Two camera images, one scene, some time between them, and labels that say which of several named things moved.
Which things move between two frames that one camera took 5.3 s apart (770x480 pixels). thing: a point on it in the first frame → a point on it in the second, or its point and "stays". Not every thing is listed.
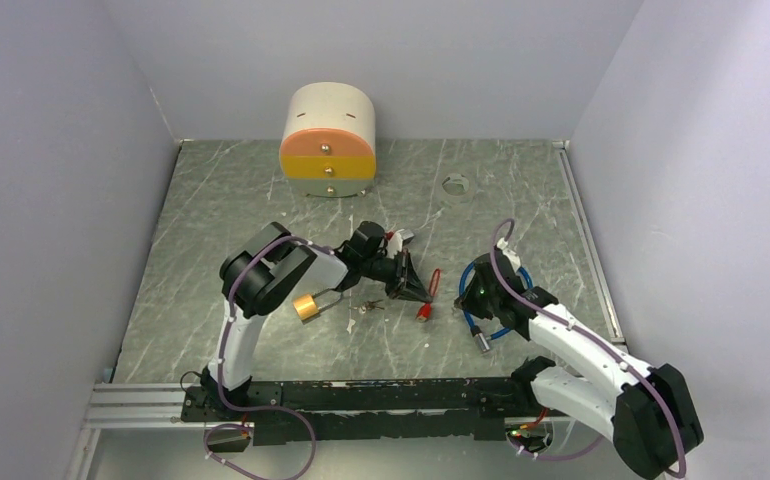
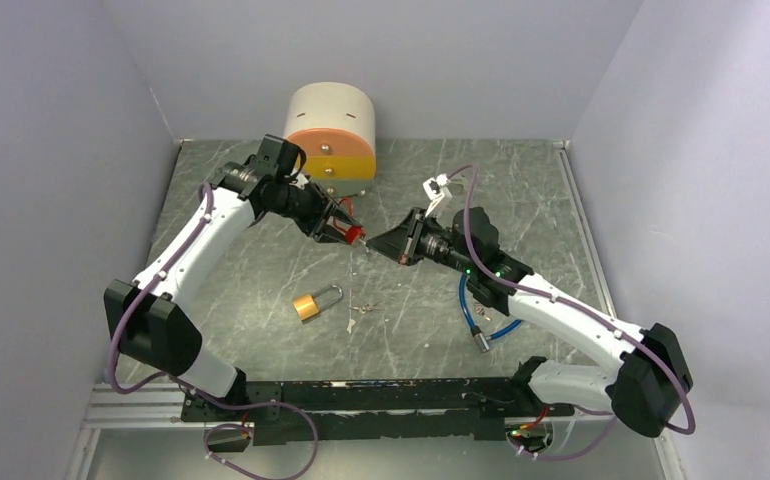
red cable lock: x=425 y=311 → x=353 y=233
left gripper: x=407 y=275 → x=324 y=208
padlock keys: x=369 y=305 stays
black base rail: x=364 y=410 stays
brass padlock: x=305 y=306 stays
